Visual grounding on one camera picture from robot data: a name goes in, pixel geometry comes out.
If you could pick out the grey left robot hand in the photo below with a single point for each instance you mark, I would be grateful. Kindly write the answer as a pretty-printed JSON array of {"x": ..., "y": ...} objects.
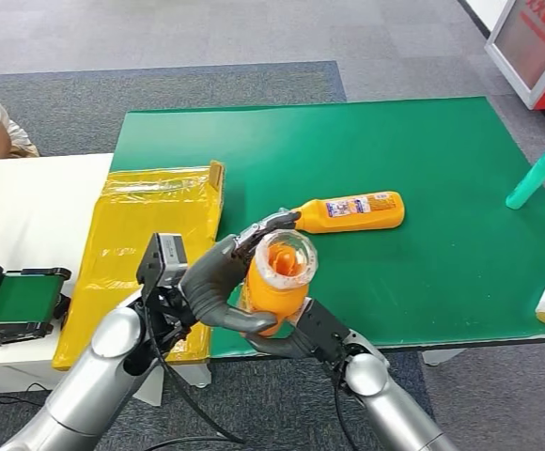
[{"x": 207, "y": 280}]

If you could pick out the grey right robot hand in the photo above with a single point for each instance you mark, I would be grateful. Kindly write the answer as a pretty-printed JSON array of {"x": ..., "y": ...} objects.
[{"x": 321, "y": 330}]

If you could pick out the orange bottle with clear cap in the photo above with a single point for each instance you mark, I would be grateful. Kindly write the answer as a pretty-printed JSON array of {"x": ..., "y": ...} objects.
[
  {"x": 277, "y": 286},
  {"x": 352, "y": 213}
]

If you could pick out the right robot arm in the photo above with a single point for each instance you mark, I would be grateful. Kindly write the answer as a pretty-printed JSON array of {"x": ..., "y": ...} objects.
[{"x": 390, "y": 404}]

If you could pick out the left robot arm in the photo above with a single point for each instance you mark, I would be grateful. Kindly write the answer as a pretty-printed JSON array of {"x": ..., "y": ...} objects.
[{"x": 89, "y": 380}]

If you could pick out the green plastic bottle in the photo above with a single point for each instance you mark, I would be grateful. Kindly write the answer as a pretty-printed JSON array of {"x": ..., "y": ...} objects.
[{"x": 533, "y": 180}]

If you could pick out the yellow plastic sheet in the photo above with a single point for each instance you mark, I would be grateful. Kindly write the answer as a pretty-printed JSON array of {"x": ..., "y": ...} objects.
[{"x": 127, "y": 249}]

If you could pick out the green table mat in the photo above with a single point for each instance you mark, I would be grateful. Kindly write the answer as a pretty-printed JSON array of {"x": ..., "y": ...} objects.
[{"x": 418, "y": 267}]

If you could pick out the white side table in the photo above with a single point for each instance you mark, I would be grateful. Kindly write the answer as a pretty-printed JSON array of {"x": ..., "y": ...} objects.
[{"x": 32, "y": 211}]

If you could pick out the small green belt conveyor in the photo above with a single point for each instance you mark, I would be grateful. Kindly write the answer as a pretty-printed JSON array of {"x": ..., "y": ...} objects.
[{"x": 23, "y": 299}]

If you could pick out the white red display cabinet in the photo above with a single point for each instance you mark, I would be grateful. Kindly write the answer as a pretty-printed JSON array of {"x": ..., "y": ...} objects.
[{"x": 536, "y": 43}]

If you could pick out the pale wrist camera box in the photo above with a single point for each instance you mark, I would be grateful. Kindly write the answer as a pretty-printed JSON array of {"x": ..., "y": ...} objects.
[{"x": 167, "y": 258}]

